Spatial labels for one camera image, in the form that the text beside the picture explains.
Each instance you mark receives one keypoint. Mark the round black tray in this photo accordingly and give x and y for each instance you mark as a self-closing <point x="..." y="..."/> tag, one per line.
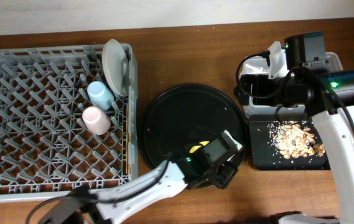
<point x="185" y="115"/>

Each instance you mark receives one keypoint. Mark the black rectangular waste tray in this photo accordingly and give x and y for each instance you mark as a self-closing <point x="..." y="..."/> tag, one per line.
<point x="266" y="139"/>

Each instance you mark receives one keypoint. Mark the yellow bowl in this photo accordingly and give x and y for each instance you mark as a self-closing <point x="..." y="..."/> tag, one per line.
<point x="198" y="146"/>

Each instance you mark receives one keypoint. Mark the grey dishwasher rack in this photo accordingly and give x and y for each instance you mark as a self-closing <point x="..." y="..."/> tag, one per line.
<point x="45" y="148"/>

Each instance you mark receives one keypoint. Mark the clear plastic bin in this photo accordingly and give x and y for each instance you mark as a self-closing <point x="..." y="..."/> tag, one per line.
<point x="257" y="72"/>

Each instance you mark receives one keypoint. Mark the food scraps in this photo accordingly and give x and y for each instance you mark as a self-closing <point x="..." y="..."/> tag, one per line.
<point x="294" y="140"/>

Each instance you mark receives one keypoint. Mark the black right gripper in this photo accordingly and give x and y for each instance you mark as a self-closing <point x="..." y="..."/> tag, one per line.
<point x="246" y="89"/>

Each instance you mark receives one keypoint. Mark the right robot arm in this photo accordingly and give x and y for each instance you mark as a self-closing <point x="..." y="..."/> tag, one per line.
<point x="300" y="74"/>

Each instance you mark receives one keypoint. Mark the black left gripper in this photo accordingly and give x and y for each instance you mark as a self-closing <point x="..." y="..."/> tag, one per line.
<point x="223" y="177"/>

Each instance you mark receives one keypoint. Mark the pink cup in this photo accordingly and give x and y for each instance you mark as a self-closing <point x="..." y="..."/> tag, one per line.
<point x="96" y="120"/>

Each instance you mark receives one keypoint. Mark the blue cup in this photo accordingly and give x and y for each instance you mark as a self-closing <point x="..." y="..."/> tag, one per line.
<point x="100" y="95"/>

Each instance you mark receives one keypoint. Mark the white plate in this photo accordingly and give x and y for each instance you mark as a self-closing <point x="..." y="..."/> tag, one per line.
<point x="115" y="67"/>

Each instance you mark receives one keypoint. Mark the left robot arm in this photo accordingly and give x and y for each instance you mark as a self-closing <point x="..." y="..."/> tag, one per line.
<point x="177" y="172"/>

